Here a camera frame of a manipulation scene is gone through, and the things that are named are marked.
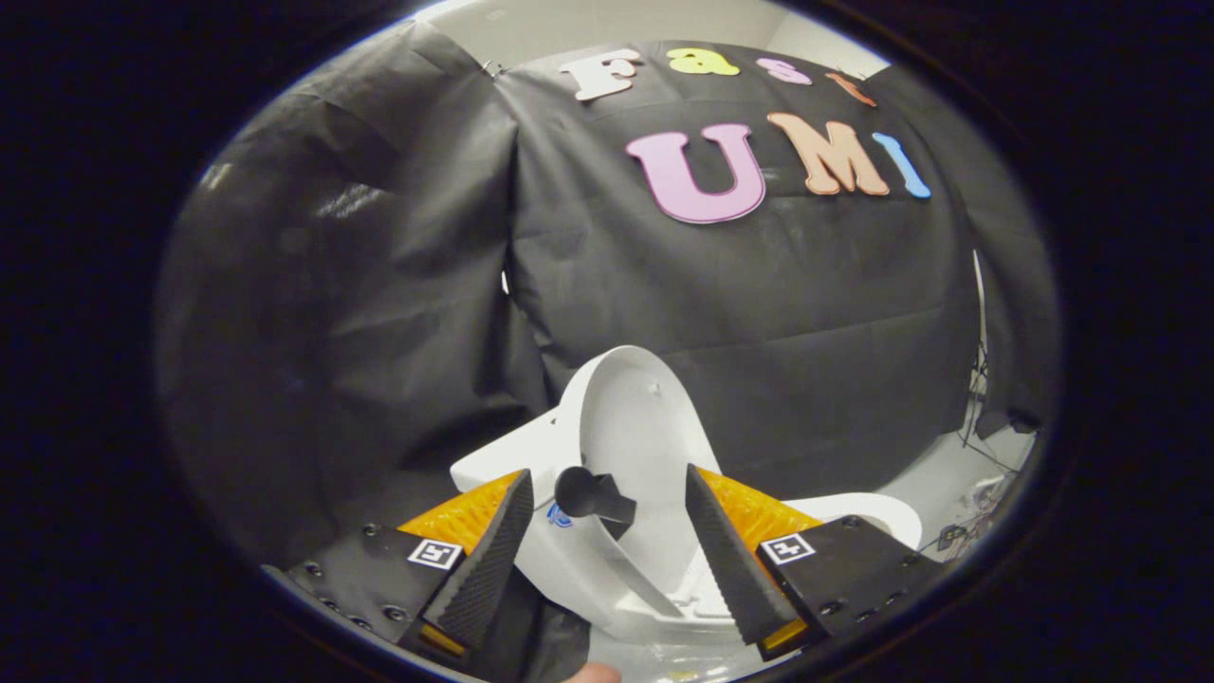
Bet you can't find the white toilet lid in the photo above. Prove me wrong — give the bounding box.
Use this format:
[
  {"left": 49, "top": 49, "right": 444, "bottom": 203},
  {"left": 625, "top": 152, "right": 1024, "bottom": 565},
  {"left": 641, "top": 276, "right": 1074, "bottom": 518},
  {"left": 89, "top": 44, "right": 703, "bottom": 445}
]
[{"left": 558, "top": 345, "right": 724, "bottom": 570}]

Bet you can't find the tangle of floor cables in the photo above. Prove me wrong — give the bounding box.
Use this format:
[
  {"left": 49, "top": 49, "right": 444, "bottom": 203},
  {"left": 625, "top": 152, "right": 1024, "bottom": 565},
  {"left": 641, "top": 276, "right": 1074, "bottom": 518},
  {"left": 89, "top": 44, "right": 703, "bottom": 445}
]
[{"left": 934, "top": 465, "right": 1021, "bottom": 553}]

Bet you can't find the black backdrop cloth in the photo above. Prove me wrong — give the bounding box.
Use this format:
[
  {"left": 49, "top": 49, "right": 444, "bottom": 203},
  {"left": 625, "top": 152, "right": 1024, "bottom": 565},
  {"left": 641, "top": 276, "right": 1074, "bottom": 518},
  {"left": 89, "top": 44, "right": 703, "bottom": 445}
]
[{"left": 155, "top": 19, "right": 1060, "bottom": 683}]

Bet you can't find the white ceramic toilet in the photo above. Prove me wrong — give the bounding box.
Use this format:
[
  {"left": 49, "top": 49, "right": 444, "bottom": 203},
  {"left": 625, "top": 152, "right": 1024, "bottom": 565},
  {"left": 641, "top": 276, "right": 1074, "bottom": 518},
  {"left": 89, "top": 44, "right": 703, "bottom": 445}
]
[{"left": 450, "top": 408, "right": 923, "bottom": 648}]

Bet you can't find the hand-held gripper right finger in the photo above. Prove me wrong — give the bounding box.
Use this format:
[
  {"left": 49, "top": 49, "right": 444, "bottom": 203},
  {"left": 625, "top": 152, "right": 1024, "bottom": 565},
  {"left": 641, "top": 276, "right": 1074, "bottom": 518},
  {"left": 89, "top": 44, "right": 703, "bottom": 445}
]
[{"left": 683, "top": 463, "right": 945, "bottom": 663}]

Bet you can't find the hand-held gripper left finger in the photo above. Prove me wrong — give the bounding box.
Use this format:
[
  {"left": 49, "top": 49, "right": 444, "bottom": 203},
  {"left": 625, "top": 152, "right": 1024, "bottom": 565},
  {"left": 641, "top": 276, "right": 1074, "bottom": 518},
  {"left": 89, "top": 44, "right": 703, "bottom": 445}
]
[{"left": 285, "top": 468, "right": 534, "bottom": 665}]

